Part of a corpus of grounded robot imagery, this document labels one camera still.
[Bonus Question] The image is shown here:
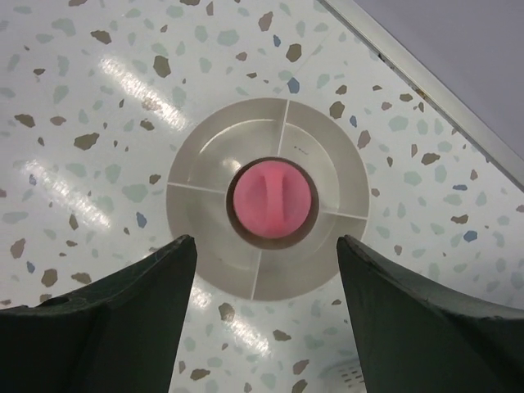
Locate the pink glue stick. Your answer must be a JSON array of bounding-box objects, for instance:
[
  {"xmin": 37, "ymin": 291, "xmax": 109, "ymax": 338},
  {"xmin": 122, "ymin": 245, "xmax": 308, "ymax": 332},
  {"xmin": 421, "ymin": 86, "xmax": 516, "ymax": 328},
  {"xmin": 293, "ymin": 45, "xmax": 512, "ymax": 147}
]
[{"xmin": 233, "ymin": 159, "xmax": 313, "ymax": 239}]

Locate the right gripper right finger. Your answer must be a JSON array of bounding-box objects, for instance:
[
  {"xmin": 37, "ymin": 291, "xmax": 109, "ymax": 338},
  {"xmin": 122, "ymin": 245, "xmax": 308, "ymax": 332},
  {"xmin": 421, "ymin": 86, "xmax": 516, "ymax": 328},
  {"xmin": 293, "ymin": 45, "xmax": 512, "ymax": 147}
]
[{"xmin": 337, "ymin": 235, "xmax": 523, "ymax": 392}]

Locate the round beige divided organizer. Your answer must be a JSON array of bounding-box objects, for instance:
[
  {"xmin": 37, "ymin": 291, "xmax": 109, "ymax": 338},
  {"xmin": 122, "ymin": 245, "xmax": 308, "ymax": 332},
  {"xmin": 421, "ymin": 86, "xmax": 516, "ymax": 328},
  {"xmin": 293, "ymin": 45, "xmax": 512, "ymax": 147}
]
[{"xmin": 166, "ymin": 97, "xmax": 370, "ymax": 301}]

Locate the white plastic basket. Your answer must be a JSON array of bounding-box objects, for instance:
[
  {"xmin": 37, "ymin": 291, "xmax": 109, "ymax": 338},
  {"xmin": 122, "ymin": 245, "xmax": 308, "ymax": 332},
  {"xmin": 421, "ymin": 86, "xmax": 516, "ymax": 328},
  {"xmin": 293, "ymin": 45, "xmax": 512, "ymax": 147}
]
[{"xmin": 319, "ymin": 359, "xmax": 367, "ymax": 393}]

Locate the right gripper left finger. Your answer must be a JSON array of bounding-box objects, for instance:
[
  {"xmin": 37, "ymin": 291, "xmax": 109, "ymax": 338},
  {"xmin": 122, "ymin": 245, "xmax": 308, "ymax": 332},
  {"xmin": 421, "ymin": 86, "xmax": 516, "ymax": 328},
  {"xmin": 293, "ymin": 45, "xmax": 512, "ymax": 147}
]
[{"xmin": 1, "ymin": 235, "xmax": 197, "ymax": 392}]

